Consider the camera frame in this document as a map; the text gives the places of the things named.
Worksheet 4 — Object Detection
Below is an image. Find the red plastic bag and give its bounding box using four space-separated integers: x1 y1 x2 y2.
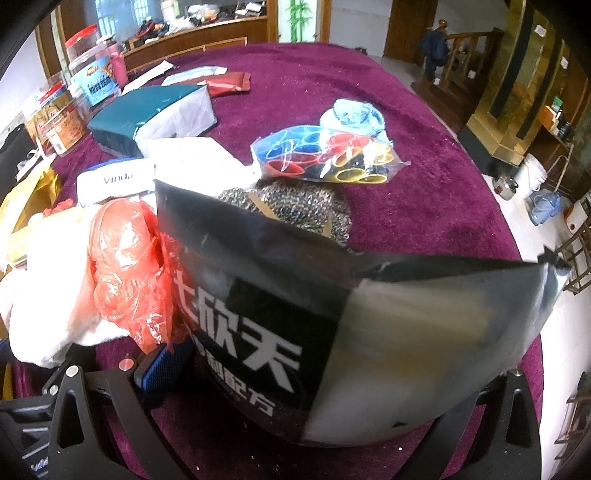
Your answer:
88 198 187 354

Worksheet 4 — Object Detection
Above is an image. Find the pink bottle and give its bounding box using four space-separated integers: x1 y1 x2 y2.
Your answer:
107 43 128 89

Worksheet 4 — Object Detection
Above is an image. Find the teal tissue box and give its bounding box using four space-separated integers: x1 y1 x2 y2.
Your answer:
88 84 217 158

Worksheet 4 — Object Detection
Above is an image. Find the wooden cabinet counter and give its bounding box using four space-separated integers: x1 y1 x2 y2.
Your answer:
123 15 279 75

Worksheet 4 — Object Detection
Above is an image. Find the blue water jug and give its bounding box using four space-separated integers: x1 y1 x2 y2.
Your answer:
526 190 561 226

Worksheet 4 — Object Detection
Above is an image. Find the metal kettle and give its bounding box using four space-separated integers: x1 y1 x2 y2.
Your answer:
493 174 519 201

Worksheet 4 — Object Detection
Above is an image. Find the dark red packet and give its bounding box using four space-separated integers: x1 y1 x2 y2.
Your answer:
197 72 250 98

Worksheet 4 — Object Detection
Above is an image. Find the white blue tissue pack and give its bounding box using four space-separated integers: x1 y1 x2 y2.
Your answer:
76 158 155 207

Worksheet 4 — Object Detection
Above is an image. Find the wooden stair railing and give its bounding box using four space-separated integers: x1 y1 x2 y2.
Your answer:
411 28 504 134

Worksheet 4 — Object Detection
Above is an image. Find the white cloth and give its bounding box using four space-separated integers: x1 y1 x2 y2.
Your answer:
139 137 262 198

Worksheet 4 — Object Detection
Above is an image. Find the purple velvet tablecloth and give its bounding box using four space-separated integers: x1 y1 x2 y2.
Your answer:
13 42 546 480

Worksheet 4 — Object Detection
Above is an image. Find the gold cardboard tray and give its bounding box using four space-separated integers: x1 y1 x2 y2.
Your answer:
0 165 62 278

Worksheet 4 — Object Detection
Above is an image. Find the blue label plastic jar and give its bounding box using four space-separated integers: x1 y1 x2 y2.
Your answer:
69 44 120 108

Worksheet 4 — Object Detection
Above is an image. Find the light blue knitted cloth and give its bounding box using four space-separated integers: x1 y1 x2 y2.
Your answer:
320 98 387 140

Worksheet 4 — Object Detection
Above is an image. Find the white paper strip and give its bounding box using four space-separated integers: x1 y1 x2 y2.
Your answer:
122 60 174 95

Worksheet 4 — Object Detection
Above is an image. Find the black silver snack bag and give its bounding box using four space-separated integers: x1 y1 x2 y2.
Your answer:
155 182 570 447

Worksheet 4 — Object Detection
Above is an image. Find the blue white flat packet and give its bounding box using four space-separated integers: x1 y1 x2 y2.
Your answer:
161 66 228 86

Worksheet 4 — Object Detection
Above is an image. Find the white plastic bucket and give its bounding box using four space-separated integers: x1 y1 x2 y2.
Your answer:
514 153 548 196

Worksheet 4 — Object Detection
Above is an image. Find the red lid clear jar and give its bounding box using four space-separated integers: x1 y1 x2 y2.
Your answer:
65 24 99 63

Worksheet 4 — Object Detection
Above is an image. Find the brown label snack jar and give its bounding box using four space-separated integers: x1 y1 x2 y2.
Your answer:
33 81 89 155

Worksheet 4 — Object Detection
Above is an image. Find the bag of coloured rings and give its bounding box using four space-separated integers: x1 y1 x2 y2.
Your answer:
250 125 410 185

